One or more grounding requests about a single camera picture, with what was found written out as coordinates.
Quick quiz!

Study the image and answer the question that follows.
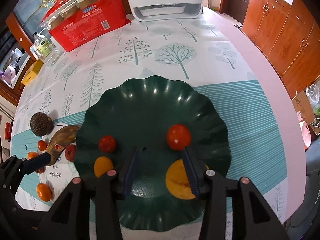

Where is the large orange tangerine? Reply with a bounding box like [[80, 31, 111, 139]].
[[36, 183, 52, 202]]

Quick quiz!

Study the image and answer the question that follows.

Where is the dark brown avocado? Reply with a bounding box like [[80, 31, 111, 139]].
[[30, 112, 53, 137]]

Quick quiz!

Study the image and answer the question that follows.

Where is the overripe brown banana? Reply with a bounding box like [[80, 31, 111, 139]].
[[46, 125, 80, 166]]

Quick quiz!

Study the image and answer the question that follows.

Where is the yellow orange kumquat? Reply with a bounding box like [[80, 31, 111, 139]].
[[93, 156, 114, 178]]

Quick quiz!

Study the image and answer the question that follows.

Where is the yellow striped melon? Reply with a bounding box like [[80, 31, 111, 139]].
[[165, 159, 200, 200]]

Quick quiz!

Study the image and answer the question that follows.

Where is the large red tomato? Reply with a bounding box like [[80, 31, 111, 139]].
[[166, 124, 192, 151]]

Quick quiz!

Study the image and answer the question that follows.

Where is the small orange tangerine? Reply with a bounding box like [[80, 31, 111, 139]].
[[27, 152, 39, 160]]

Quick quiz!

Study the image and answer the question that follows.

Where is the red lychee fruit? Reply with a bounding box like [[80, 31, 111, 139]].
[[35, 167, 46, 174]]

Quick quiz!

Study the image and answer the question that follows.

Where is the red hawthorn fruit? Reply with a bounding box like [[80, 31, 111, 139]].
[[65, 144, 76, 163]]

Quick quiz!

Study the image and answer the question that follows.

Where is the small red cherry tomato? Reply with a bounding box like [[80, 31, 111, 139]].
[[37, 140, 47, 152]]

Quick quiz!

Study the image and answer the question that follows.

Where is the tree patterned tablecloth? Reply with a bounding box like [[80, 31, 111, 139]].
[[11, 12, 289, 239]]

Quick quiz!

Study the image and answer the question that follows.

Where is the yellow cardboard box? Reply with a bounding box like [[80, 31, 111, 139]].
[[21, 59, 43, 86]]

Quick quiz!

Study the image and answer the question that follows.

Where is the clear glass cup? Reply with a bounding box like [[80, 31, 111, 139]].
[[44, 47, 61, 67]]

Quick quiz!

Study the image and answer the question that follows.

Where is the clear oil bottle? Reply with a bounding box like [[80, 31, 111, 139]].
[[33, 32, 54, 62]]

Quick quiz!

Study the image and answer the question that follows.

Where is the cardboard box on floor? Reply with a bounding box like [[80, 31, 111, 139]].
[[291, 91, 315, 124]]

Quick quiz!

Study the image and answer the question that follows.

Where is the dark green scalloped plate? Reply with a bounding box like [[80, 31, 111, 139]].
[[74, 76, 231, 232]]

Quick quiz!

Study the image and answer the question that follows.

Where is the red paper cup package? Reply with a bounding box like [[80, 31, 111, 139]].
[[41, 0, 131, 52]]

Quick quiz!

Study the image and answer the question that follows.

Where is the wooden cabinet row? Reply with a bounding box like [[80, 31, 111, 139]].
[[242, 0, 319, 98]]

